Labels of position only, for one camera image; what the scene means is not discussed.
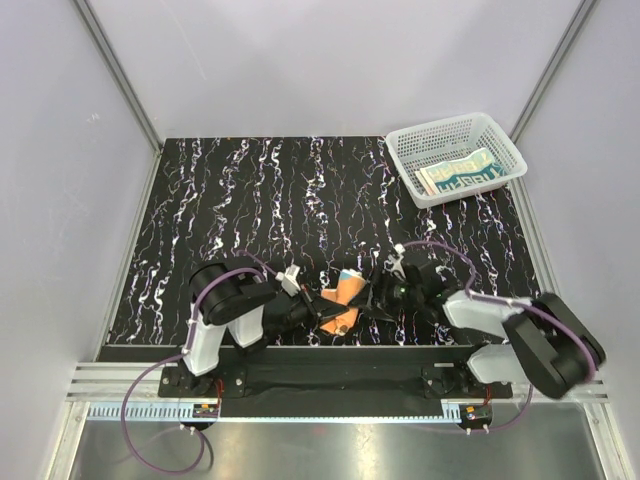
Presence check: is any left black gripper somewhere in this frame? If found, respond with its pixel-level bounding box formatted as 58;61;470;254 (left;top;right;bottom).
265;285;346;339

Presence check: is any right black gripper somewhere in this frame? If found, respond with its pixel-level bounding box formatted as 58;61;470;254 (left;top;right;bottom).
347;265;423;322

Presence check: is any orange dotted checkered towel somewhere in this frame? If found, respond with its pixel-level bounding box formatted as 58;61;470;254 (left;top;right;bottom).
320;269;366;336

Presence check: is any rabbit print towel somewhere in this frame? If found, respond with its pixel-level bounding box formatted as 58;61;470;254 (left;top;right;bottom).
415;147;506;196

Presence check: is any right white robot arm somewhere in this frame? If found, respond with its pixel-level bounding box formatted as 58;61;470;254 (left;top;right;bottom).
350;259;606;400

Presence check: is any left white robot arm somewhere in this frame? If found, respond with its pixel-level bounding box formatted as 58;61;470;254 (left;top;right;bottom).
178;258;348;396

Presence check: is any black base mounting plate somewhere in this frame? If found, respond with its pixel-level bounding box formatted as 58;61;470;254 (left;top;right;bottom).
158;346;512;400

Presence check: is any white plastic mesh basket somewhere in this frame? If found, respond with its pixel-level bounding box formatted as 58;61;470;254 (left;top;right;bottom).
385;112;528;209

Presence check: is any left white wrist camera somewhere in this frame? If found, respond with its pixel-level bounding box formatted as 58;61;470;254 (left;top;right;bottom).
276;264;301;296

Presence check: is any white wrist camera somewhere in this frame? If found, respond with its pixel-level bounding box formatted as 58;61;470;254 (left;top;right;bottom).
276;264;301;296
384;244;406;279

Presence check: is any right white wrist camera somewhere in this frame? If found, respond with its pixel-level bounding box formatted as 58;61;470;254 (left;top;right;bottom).
384;244;406;279

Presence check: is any aluminium frame rail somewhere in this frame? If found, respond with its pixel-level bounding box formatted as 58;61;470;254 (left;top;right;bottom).
64;361;611;426

